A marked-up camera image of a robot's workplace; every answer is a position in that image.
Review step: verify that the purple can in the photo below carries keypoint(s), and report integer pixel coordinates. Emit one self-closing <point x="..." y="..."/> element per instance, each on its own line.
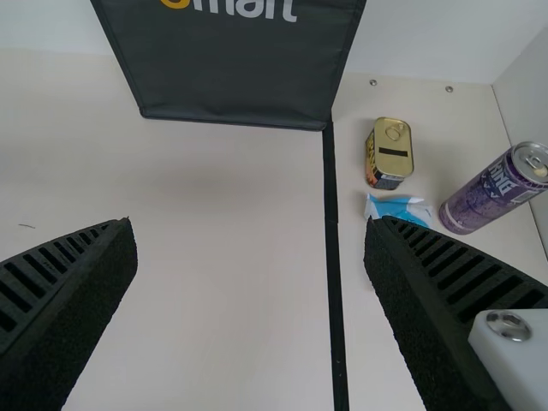
<point x="488" y="192"/>

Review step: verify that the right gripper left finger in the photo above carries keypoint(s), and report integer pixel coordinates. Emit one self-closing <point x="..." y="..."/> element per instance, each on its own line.
<point x="64" y="291"/>

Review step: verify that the rectangular tin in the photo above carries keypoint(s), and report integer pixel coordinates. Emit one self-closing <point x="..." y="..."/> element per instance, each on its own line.
<point x="394" y="154"/>

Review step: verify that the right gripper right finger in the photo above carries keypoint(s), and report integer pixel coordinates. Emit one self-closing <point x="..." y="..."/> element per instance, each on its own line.
<point x="428" y="291"/>

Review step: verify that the black strip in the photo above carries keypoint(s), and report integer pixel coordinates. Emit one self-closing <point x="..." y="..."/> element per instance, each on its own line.
<point x="334" y="257"/>

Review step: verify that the white and blue packet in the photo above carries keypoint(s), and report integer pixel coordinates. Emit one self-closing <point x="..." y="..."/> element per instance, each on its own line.
<point x="398" y="207"/>

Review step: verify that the dark grey bag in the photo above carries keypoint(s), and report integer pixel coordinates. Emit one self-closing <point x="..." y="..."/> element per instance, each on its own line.
<point x="231" y="64"/>

